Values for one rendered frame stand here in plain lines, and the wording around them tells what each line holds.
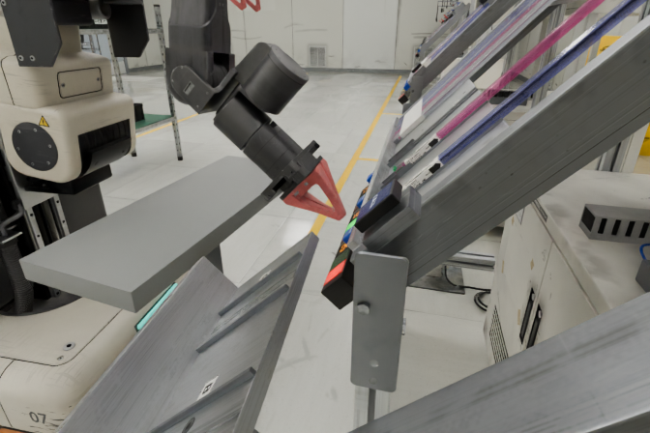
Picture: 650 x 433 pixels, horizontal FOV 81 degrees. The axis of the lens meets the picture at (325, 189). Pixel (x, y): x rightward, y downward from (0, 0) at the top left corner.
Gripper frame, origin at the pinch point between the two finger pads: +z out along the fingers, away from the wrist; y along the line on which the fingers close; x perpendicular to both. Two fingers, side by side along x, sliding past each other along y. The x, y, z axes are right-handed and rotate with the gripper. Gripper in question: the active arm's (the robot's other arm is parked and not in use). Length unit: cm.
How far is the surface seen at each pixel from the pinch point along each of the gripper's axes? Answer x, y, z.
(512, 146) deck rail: -21.3, -10.4, 3.7
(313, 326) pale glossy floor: 66, 55, 34
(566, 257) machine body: -14.4, 18.0, 34.8
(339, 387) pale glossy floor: 57, 33, 44
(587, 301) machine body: -13.6, 7.6, 35.2
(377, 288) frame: -4.5, -14.7, 5.1
